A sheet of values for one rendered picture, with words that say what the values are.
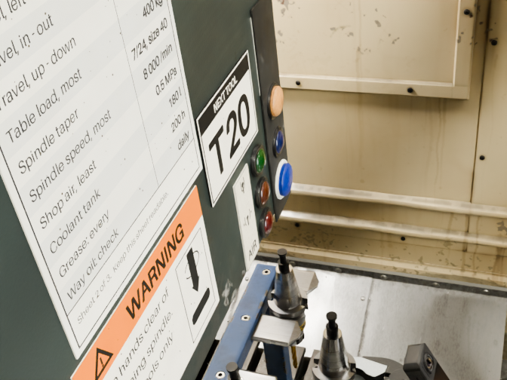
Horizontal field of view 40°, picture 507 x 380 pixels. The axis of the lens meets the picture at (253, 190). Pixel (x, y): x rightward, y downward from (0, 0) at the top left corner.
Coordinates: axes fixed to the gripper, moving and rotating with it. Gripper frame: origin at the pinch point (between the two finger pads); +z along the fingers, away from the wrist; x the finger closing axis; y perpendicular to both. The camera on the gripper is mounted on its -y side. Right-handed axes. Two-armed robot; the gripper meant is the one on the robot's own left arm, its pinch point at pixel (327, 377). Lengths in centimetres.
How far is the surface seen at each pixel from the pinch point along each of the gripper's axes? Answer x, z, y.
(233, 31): -21, 0, -63
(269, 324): 6.0, 10.6, -1.9
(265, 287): 12.5, 13.2, -3.0
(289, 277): 10.0, 8.2, -8.9
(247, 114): -21, 0, -56
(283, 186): -16.3, -1.1, -46.4
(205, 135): -28, 0, -59
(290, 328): 6.0, 7.3, -1.9
